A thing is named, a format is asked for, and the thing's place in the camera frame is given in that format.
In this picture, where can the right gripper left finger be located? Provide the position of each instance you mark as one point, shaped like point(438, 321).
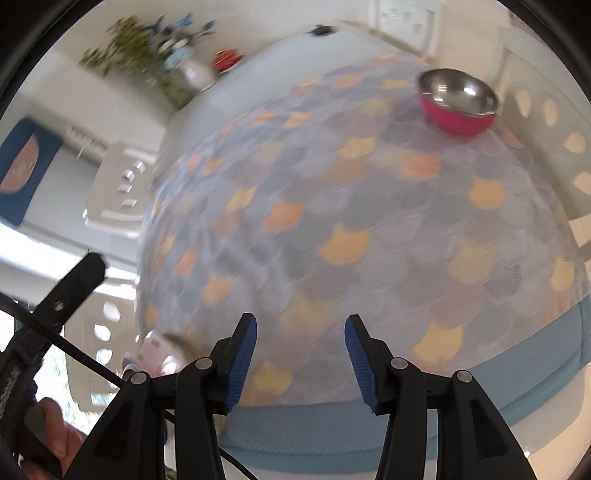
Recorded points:
point(231, 357)

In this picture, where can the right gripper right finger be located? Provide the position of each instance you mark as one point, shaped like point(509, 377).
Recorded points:
point(370, 358)

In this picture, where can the left hand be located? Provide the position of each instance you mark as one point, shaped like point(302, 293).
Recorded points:
point(63, 440)

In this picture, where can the near white chair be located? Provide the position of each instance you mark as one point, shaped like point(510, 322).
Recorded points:
point(104, 328)

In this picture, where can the white chair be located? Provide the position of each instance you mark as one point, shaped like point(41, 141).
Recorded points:
point(547, 111)
point(413, 25)
point(104, 328)
point(116, 201)

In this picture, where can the scallop patterned table mat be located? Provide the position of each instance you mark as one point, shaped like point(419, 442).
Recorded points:
point(340, 198)

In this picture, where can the pink steel bowl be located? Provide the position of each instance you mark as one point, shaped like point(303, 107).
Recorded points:
point(457, 102)

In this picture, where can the white vase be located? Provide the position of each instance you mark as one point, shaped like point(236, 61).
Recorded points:
point(199, 75)

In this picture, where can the red lidded pot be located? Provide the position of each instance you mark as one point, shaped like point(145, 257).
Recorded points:
point(225, 59)

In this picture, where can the right side white chair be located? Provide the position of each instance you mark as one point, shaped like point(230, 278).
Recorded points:
point(547, 111)

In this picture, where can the small black object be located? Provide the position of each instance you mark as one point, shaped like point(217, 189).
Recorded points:
point(322, 30)

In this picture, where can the far right white chair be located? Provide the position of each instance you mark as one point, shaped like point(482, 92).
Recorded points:
point(413, 25)

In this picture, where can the blue wall hanging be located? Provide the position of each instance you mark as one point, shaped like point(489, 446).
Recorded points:
point(26, 154)

